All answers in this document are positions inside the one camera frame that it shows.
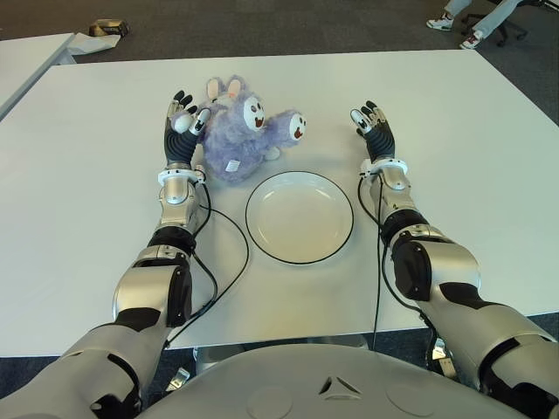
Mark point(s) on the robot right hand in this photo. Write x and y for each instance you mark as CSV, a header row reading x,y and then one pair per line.
x,y
381,142

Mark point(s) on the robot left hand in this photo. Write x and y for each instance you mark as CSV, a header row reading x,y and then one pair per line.
x,y
180,146

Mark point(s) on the purple plush doll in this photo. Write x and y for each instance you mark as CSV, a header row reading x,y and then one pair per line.
x,y
236,144

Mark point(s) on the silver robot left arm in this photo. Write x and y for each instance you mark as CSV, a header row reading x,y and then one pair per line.
x,y
144,288

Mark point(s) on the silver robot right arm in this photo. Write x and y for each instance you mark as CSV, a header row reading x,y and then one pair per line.
x,y
454,266

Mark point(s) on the white plate black rim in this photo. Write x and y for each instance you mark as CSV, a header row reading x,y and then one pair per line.
x,y
299,217

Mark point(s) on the white paper sheet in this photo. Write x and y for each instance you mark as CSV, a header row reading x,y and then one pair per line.
x,y
92,44

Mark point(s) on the gold cardboard box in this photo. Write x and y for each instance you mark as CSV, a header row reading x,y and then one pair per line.
x,y
109,28

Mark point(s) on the person in grey trousers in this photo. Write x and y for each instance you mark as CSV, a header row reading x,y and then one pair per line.
x,y
480,19

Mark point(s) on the white side table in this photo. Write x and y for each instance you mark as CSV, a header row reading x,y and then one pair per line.
x,y
26,57

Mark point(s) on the white furniture edge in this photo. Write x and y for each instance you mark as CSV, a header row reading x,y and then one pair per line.
x,y
551,3

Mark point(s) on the silver robot torso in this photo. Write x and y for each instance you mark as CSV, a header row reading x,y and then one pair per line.
x,y
288,393

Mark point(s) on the metal floor bracket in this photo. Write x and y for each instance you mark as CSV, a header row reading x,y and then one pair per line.
x,y
441,358
178,379

